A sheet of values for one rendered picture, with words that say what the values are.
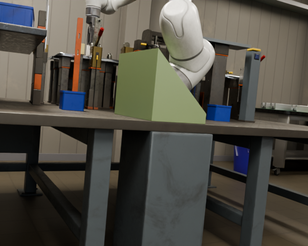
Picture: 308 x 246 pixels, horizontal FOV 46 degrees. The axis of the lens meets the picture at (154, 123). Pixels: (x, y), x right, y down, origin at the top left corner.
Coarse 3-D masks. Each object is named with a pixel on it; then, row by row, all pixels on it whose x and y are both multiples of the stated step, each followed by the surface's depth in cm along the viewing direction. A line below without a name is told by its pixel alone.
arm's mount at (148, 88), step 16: (128, 64) 162; (144, 64) 149; (160, 64) 141; (128, 80) 161; (144, 80) 148; (160, 80) 142; (176, 80) 146; (128, 96) 161; (144, 96) 148; (160, 96) 143; (176, 96) 147; (192, 96) 150; (128, 112) 160; (144, 112) 147; (160, 112) 143; (176, 112) 147; (192, 112) 151
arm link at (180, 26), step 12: (180, 0) 141; (168, 12) 140; (180, 12) 138; (192, 12) 140; (168, 24) 140; (180, 24) 139; (192, 24) 141; (168, 36) 144; (180, 36) 142; (192, 36) 143; (168, 48) 151; (180, 48) 147; (192, 48) 147; (180, 60) 153
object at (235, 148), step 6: (234, 150) 408; (240, 150) 398; (246, 150) 394; (234, 156) 409; (240, 156) 399; (246, 156) 395; (234, 162) 409; (240, 162) 399; (246, 162) 395; (234, 168) 409; (240, 168) 400; (246, 168) 396; (246, 174) 397
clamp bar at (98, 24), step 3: (96, 18) 201; (99, 18) 202; (96, 21) 202; (99, 21) 201; (96, 24) 202; (99, 24) 203; (96, 27) 203; (99, 27) 203; (96, 30) 203; (93, 33) 204; (96, 33) 203; (93, 36) 204; (96, 36) 204; (93, 39) 204; (93, 42) 204; (93, 45) 204
